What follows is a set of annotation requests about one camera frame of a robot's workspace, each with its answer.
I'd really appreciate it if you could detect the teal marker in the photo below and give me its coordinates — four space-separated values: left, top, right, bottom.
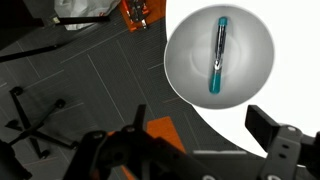
209 16 228 94

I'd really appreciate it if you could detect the black chair base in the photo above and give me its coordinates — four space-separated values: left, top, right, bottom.
6 86 79 159

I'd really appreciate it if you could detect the round white table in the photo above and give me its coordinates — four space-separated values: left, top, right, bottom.
166 0 320 156

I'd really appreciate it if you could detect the white bowl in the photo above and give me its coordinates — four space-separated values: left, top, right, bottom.
164 5 274 109

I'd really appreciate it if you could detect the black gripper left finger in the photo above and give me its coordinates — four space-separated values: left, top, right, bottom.
133 104 147 130

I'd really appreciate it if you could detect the orange black clamps pile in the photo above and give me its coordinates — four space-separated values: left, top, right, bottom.
121 0 149 32

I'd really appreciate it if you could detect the white plastic shopping bag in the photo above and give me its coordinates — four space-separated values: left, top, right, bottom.
54 0 121 18

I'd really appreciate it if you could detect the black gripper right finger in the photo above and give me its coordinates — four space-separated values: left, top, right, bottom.
245 105 280 151

